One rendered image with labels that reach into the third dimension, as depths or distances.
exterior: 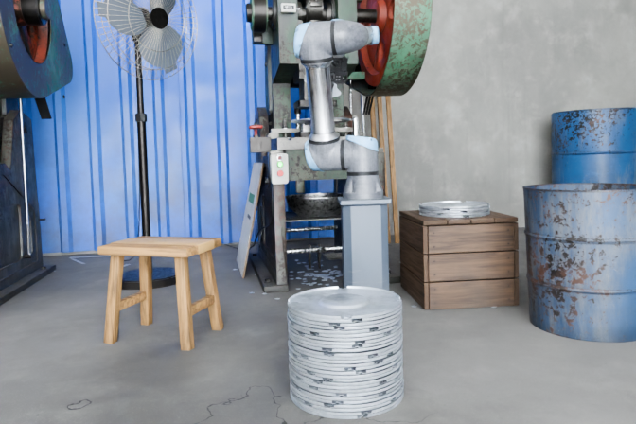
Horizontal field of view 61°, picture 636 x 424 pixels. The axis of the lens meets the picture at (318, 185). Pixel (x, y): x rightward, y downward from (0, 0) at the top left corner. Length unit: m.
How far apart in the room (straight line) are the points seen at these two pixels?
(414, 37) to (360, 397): 1.73
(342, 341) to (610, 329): 0.98
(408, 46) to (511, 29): 2.12
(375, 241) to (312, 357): 0.72
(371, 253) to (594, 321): 0.74
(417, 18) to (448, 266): 1.13
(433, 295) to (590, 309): 0.57
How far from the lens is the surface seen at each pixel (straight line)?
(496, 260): 2.24
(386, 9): 2.89
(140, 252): 1.86
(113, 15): 2.75
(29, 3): 2.85
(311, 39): 1.88
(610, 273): 1.92
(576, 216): 1.88
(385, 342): 1.33
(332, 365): 1.31
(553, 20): 4.86
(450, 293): 2.20
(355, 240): 1.95
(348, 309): 1.35
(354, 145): 1.96
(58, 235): 3.99
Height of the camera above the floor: 0.61
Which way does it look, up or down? 3 degrees down
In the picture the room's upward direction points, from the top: 2 degrees counter-clockwise
